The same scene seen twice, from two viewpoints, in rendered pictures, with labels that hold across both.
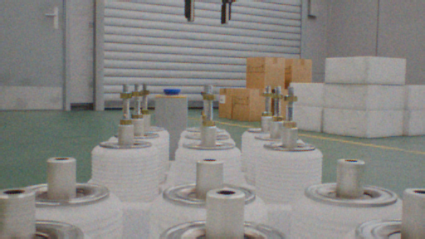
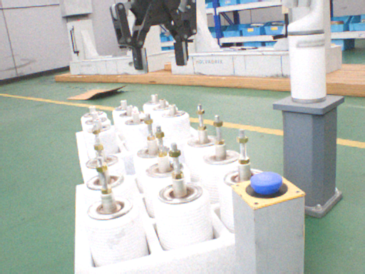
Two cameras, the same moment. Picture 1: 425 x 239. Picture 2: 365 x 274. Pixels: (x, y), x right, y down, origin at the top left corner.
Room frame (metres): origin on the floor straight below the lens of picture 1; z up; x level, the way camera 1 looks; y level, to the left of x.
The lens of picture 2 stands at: (1.49, -0.07, 0.52)
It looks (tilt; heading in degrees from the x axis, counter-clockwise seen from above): 17 degrees down; 169
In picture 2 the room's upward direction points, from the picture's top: 7 degrees counter-clockwise
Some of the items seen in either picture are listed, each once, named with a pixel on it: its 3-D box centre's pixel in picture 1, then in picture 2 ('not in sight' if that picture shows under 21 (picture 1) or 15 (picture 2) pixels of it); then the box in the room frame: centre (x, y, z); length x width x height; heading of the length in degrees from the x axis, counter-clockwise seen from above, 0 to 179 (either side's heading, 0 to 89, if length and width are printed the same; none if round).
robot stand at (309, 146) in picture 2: not in sight; (309, 153); (0.67, 0.43, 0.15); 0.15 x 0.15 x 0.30; 31
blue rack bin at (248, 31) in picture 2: not in sight; (258, 28); (-4.21, 2.54, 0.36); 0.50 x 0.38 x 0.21; 121
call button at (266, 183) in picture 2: (172, 92); (266, 185); (1.11, 0.10, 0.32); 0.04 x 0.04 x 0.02
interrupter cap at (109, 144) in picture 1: (125, 145); (203, 141); (0.70, 0.13, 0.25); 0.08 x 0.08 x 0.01
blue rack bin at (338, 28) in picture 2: not in sight; (337, 23); (-3.06, 3.28, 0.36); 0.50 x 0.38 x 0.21; 121
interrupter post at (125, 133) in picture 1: (125, 136); (202, 136); (0.70, 0.13, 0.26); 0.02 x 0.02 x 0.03
